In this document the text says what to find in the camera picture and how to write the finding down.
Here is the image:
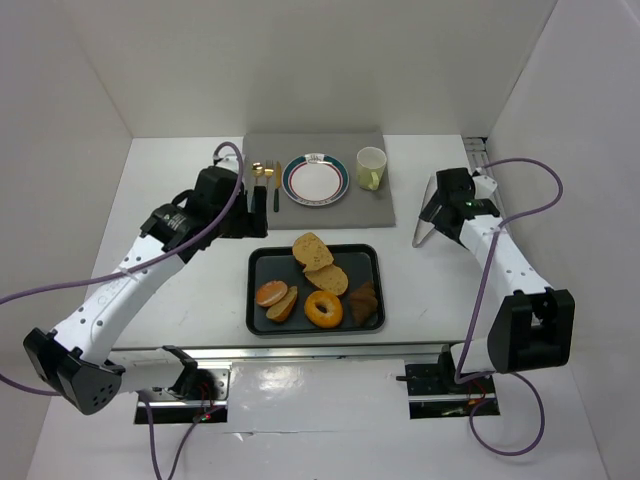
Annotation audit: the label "metal food tongs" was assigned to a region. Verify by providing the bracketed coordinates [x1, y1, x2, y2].
[411, 174, 439, 249]

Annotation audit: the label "large seeded bread slice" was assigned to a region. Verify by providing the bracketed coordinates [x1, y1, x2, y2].
[292, 232, 334, 272]

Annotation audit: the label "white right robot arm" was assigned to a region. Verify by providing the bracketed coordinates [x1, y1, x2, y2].
[419, 168, 575, 383]

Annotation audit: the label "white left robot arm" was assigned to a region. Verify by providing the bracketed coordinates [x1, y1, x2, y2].
[23, 165, 267, 415]

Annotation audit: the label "small oval bread slice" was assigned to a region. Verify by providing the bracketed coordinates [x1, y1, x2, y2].
[266, 286, 298, 323]

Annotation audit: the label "sesame bun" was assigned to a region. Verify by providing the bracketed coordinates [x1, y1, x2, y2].
[255, 280, 288, 308]

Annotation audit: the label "grey cloth placemat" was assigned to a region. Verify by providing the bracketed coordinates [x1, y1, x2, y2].
[242, 131, 395, 231]

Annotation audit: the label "white plate teal red rim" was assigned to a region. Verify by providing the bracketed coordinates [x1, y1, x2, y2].
[282, 153, 349, 207]

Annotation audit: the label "black baking tray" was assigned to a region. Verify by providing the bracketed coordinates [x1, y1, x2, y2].
[246, 244, 386, 338]

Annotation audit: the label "pale green mug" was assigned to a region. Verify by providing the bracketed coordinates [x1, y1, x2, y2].
[356, 147, 387, 191]

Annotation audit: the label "orange bagel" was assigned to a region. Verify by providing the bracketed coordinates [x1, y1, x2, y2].
[304, 290, 344, 329]

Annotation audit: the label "brown croissant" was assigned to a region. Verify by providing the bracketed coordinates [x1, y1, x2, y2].
[348, 281, 378, 327]

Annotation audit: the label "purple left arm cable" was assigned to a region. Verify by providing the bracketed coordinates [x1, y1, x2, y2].
[0, 141, 246, 480]

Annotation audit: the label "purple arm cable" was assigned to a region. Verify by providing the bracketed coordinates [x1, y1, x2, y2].
[454, 158, 565, 457]
[0, 141, 246, 480]

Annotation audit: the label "gold spoon green handle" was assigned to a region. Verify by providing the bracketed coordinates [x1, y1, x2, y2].
[251, 162, 264, 189]

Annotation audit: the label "gold fork green handle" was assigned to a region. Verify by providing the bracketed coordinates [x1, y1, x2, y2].
[264, 160, 274, 191]

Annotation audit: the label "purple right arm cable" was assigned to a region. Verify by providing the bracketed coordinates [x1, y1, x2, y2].
[454, 158, 565, 457]

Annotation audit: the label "gold knife green handle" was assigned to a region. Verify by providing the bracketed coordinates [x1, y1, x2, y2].
[273, 162, 282, 213]

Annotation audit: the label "aluminium front rail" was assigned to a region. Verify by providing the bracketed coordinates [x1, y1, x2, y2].
[107, 341, 469, 365]

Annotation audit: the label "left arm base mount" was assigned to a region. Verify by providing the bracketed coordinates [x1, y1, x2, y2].
[148, 364, 231, 425]

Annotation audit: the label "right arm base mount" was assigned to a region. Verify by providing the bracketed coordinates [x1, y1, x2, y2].
[395, 360, 500, 420]

